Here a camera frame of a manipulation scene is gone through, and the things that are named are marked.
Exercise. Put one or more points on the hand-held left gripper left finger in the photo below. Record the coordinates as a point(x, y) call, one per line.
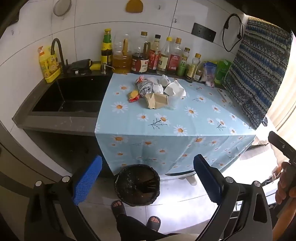
point(89, 178)

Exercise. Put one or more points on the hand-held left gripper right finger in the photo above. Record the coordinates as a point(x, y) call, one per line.
point(207, 183)

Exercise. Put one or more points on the black round waste bin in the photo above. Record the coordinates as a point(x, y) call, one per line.
point(137, 185)

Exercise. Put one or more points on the red and yellow snack wrapper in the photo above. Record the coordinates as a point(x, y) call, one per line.
point(133, 95)

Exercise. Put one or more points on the brown paper bag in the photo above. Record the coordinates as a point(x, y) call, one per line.
point(157, 100)

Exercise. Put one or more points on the white tissue paper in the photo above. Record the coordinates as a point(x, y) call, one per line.
point(174, 89)

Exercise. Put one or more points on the silver foil bag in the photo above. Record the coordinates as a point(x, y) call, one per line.
point(144, 88)

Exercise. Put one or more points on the person's right forearm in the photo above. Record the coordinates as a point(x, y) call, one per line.
point(285, 222)

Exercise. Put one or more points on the person's right hand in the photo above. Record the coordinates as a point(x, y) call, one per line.
point(282, 183)

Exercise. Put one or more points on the person's left sandaled foot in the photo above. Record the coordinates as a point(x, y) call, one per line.
point(119, 207)

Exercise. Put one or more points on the person's sandaled foot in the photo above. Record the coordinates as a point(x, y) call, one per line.
point(153, 223)
point(119, 207)

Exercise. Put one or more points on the person's right sandaled foot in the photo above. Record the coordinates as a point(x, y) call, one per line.
point(153, 223)

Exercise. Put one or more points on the blue daisy print tablecloth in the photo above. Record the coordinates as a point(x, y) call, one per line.
point(138, 129)

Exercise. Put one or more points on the person's dark trouser leg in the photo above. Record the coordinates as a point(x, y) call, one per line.
point(136, 229)

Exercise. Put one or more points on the white power strip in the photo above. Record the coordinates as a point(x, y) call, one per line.
point(224, 95)

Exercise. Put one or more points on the blue patterned woven cloth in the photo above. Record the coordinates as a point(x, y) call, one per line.
point(256, 69)

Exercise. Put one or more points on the black kitchen sink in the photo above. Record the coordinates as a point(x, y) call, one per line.
point(76, 92)

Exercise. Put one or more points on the green plastic bag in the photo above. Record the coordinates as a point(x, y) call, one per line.
point(222, 70)

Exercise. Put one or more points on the small seasoning jar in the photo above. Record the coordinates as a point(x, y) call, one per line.
point(198, 74)

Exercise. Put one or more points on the metal soap dispenser pump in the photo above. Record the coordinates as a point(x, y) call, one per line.
point(104, 68)

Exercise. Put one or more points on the yellow sponge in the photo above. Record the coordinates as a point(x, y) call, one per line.
point(95, 66)

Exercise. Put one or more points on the small bottle yellow cap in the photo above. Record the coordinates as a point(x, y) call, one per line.
point(193, 69)

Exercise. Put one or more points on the yellow dish soap bottle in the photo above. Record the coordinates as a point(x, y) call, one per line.
point(47, 66)

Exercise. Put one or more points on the green label oil bottle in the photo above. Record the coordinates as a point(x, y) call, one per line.
point(183, 64)

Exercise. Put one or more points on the large cooking oil jug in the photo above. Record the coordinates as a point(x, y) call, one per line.
point(121, 60)

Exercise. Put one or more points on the black sink faucet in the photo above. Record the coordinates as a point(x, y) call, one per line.
point(62, 55)

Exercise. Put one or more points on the dark soy sauce jug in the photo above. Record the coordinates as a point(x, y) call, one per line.
point(140, 62)

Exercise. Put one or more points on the clear bottle red label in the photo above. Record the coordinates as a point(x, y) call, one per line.
point(175, 60)

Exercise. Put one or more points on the green bottle yellow label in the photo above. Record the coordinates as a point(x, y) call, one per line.
point(106, 49)

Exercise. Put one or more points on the clear vinegar bottle yellow label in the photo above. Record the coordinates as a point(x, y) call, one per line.
point(164, 59)

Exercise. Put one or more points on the red label dark sauce bottle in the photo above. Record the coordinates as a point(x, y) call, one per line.
point(153, 56)

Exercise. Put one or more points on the metal mesh strainer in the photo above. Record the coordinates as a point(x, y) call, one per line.
point(61, 7)

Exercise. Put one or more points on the yellow hanging pad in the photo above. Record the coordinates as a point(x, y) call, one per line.
point(134, 5)

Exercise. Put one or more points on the black wall outlet strip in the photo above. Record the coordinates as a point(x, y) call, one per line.
point(204, 32)

